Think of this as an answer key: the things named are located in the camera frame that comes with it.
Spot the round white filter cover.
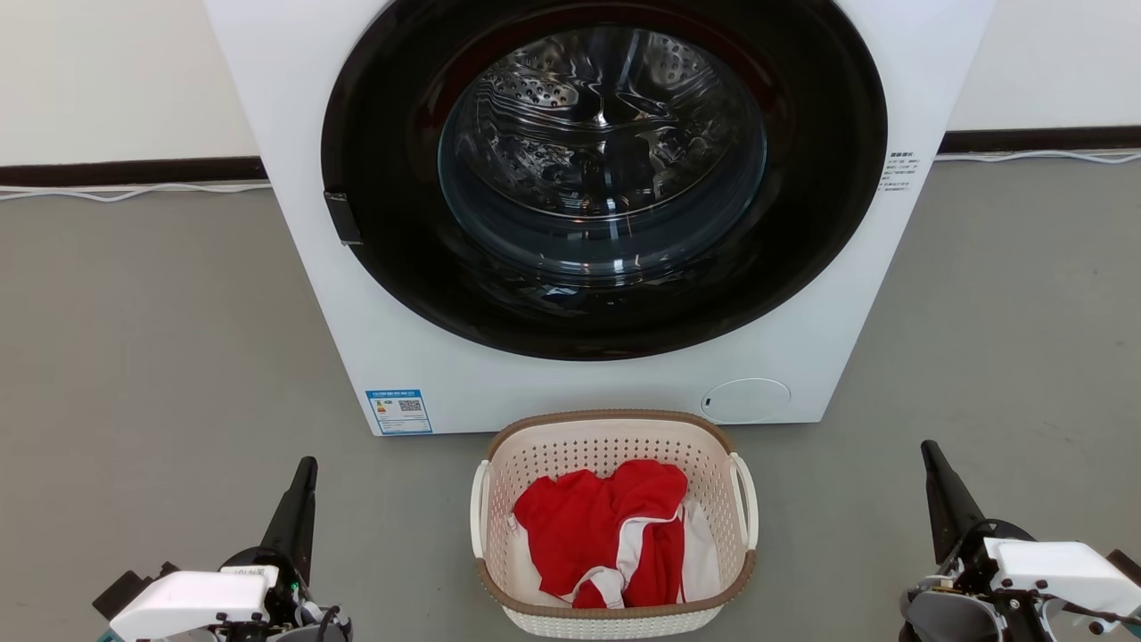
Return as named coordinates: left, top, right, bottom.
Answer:
left=700, top=378, right=792, bottom=425

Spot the white floor cable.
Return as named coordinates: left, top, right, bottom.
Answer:
left=934, top=148, right=1141, bottom=166
left=0, top=181, right=273, bottom=203

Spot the blue energy label sticker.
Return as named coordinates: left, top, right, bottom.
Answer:
left=365, top=389, right=434, bottom=436

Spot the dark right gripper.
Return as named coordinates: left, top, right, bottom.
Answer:
left=899, top=440, right=1039, bottom=642

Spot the cream perforated laundry basket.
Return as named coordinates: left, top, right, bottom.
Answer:
left=470, top=409, right=759, bottom=640

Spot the steel washing machine drum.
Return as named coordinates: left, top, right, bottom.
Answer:
left=439, top=25, right=768, bottom=288

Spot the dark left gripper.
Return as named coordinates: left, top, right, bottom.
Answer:
left=219, top=457, right=354, bottom=642

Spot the dark wall baseboard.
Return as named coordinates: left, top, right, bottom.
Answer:
left=0, top=157, right=268, bottom=188
left=938, top=125, right=1141, bottom=154

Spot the black door latch handle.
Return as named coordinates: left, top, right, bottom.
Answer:
left=324, top=191, right=363, bottom=246

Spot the red garment with white trim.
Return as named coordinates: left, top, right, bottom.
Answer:
left=513, top=459, right=689, bottom=610

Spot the white front-load washing machine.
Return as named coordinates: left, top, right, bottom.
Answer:
left=203, top=0, right=997, bottom=438

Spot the small printed text sticker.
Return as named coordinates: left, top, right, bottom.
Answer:
left=877, top=150, right=919, bottom=193

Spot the black round washing machine door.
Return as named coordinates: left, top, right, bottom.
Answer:
left=321, top=0, right=889, bottom=362

